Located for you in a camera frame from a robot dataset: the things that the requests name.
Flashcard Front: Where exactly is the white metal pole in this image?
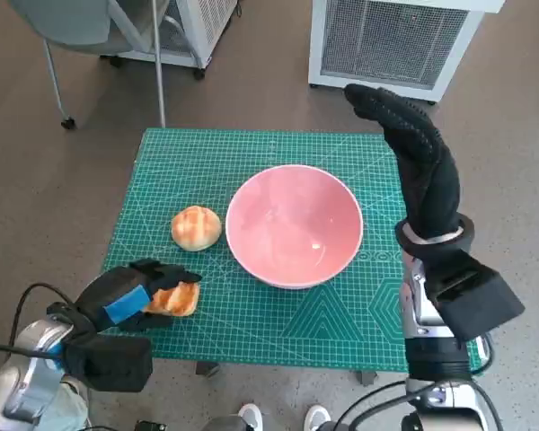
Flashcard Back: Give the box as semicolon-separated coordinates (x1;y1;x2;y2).
150;0;168;128

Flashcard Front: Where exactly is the grey chair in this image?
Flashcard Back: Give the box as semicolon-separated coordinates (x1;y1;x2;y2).
8;0;163;130

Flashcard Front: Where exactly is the green cutting mat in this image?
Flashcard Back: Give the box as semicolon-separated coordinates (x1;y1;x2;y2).
99;128;485;374

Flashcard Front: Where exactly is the pink bowl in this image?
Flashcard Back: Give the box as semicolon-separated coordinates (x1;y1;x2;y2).
225;164;365;290

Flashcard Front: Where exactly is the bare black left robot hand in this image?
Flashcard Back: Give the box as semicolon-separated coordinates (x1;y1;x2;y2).
74;258;203;334

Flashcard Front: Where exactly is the long orange toy bread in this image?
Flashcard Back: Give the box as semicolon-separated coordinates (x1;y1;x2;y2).
143;281;201;318

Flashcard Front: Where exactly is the white shoe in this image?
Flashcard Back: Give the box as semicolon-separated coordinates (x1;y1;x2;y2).
237;402;265;431
304;403;331;431

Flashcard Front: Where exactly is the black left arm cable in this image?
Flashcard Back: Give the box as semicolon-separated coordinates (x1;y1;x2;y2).
0;282;80;360

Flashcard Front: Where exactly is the white unit with mesh grille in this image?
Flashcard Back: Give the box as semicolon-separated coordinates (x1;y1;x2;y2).
307;0;507;107

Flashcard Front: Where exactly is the round toy bread bun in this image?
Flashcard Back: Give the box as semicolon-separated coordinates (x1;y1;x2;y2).
170;205;222;252

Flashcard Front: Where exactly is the long black right arm cable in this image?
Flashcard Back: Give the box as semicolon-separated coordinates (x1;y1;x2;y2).
336;379;507;431

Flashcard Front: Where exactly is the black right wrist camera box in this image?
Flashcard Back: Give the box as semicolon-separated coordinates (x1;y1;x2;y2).
426;249;526;342

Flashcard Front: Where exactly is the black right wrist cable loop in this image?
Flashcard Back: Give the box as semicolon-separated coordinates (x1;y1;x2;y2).
469;331;495;376

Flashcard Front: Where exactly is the white wire cabinet on casters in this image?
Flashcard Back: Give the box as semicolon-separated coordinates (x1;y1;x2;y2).
99;0;242;81

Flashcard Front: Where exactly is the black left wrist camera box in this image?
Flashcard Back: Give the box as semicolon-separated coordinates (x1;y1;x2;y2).
61;334;154;393

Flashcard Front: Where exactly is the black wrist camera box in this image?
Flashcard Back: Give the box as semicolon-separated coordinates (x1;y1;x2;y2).
61;334;154;393
426;249;526;342

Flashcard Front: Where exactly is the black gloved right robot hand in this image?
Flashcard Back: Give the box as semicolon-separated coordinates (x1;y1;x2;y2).
343;83;464;242

